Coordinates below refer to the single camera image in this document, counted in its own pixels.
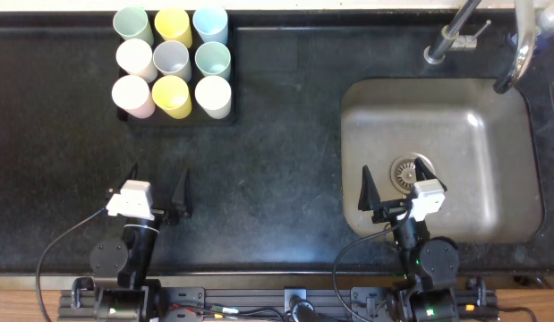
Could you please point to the pink cup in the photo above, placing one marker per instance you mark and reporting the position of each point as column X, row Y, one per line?
column 131, row 95

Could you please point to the steel sink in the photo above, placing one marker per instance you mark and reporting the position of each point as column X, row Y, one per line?
column 482, row 156

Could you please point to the steel tap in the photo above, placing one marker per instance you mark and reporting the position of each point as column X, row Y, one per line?
column 525, row 49

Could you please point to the mounting rail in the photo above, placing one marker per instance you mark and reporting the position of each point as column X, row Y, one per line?
column 258, row 297

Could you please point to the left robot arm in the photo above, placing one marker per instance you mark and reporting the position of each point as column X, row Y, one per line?
column 140, row 255

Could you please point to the green cup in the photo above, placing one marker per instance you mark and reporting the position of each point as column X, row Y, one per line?
column 132, row 23
column 212, row 61

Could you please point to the blue soap bottle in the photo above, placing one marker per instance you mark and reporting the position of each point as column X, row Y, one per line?
column 551, row 20

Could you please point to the blue cup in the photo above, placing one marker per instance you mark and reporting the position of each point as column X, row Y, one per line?
column 210, row 23

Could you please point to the grey cup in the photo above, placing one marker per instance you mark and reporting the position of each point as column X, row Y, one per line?
column 171, row 60

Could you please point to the yellow cup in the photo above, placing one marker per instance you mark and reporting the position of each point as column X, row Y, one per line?
column 173, row 24
column 171, row 96

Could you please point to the white cup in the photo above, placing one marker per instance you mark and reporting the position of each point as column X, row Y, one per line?
column 212, row 95
column 134, row 58

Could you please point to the black tray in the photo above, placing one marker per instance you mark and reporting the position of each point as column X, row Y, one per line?
column 232, row 58

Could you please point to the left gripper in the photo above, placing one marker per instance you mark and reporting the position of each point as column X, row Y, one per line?
column 167, row 217

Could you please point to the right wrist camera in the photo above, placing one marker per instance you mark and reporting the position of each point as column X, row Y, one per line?
column 425, row 199

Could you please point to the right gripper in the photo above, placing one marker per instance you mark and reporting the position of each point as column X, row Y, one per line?
column 388, row 211

